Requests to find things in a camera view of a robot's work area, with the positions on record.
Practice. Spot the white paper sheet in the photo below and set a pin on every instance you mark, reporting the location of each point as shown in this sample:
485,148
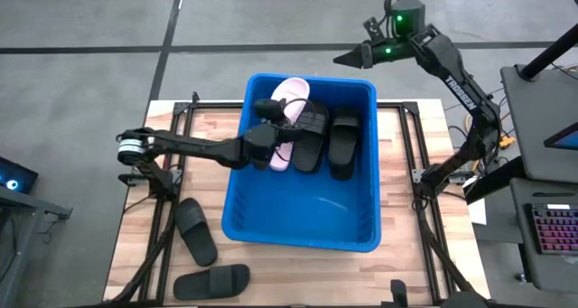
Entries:
478,213

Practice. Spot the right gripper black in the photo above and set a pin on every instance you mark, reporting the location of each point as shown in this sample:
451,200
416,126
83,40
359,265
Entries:
393,53

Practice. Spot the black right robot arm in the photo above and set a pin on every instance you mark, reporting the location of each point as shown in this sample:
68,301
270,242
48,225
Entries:
460,91

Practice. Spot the black screen device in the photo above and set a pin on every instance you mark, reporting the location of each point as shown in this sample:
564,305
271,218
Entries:
566,140

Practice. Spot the blue plastic bin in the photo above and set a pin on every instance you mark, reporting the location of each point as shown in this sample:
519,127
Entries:
307,208

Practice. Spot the dark grey desk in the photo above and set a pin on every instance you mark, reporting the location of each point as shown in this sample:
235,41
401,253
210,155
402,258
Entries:
27,204

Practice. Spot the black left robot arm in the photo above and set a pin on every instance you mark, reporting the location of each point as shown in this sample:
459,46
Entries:
198,147

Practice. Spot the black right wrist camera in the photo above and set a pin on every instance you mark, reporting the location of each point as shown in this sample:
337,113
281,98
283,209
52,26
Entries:
374,28

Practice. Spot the pink slide sandal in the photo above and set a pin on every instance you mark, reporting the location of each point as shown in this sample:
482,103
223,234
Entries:
293,91

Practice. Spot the large grey desk tray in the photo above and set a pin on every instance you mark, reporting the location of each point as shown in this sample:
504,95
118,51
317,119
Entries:
533,127

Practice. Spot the grey keyboard tray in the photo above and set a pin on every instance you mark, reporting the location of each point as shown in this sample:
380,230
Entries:
524,263

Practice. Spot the black desk support bar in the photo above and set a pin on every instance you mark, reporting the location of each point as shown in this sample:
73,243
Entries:
494,181

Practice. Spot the black aluminium table frame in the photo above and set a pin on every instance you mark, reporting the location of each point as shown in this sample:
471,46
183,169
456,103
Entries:
407,108

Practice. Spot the black computer blue light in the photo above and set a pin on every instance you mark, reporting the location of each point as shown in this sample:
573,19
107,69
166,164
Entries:
18,174

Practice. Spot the black slide sandal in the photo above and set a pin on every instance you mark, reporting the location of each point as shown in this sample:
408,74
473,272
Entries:
309,154
212,282
343,159
196,236

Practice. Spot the backlit black keyboard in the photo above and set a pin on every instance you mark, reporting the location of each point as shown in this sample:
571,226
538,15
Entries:
555,229

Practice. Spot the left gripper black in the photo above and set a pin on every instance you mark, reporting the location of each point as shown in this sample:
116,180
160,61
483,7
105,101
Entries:
286,133

